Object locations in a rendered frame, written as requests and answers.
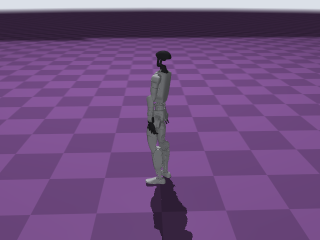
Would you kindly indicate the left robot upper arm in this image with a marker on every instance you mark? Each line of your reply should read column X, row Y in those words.
column 155, row 81

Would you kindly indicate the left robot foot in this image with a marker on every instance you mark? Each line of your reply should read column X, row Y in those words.
column 154, row 180

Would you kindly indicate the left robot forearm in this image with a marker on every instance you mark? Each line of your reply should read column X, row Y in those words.
column 150, row 109

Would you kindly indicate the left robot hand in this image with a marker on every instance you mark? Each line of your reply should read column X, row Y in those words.
column 151, row 126

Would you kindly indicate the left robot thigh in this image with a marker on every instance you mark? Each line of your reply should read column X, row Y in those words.
column 152, row 138

